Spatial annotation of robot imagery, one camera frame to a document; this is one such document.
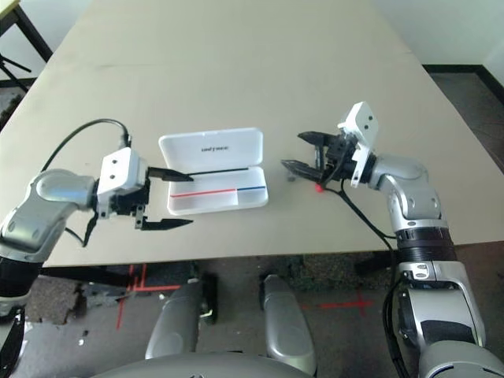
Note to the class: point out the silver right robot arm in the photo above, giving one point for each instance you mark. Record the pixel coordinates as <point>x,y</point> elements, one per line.
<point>409,185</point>

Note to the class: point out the red floor tape lines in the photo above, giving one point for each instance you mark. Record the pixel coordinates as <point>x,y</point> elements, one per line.
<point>138,287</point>

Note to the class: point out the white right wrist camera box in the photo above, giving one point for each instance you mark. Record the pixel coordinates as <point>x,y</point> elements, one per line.
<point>364,118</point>

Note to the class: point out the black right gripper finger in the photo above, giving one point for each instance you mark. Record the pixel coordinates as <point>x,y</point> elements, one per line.
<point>313,137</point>
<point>299,168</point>

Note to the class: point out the silver robot leg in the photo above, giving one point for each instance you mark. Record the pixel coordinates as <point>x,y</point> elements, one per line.
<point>287,323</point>
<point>177,319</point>

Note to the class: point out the white plastic pencil case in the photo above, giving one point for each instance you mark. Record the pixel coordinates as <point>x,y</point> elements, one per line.
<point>220,147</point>

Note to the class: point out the silver right robot leg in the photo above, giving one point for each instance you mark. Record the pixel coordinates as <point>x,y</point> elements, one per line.
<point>287,323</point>

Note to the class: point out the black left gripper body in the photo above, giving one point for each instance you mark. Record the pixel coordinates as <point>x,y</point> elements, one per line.
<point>124,202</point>

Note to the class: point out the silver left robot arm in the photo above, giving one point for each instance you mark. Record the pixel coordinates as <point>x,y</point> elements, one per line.
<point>43,197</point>

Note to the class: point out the red and black marker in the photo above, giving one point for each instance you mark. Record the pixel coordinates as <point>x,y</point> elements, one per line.
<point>319,188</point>

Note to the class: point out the black tripod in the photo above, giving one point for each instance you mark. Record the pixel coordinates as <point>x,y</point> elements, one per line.
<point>15,65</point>

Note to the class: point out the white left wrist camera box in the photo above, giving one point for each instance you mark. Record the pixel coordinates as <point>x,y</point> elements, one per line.
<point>118,169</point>

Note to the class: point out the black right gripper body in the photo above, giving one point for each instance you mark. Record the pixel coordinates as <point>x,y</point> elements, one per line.
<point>336,151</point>

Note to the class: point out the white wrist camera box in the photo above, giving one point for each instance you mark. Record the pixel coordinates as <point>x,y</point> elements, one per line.
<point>364,118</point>
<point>118,169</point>

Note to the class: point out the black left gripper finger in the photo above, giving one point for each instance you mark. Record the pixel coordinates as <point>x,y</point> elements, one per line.
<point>169,175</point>
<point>165,225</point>

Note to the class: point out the grey robot torso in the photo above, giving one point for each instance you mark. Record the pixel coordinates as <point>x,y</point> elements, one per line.
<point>197,366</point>

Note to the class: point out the silver left robot leg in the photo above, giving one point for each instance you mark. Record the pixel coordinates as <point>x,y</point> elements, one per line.
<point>177,319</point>

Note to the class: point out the black framed side table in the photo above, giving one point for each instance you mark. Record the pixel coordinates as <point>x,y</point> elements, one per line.
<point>33,33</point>

